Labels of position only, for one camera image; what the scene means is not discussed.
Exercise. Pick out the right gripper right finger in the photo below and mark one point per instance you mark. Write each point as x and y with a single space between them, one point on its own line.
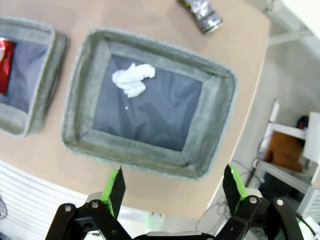
231 190

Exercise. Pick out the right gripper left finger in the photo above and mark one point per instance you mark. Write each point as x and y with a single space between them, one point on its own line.
117 190

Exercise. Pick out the red soda can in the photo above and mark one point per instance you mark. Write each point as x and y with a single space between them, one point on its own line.
6 67

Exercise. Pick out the metal shelf rack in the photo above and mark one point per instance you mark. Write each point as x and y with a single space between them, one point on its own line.
282 175

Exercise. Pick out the brown cardboard box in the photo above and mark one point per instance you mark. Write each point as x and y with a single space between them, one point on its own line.
283 150

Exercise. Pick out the grey felt basket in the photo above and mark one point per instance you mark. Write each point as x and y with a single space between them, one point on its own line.
37 82
150 112

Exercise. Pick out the crumpled white tissue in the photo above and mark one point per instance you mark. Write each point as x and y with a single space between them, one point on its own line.
132 78

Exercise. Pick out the silver black drink can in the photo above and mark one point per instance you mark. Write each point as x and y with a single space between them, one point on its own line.
205 15

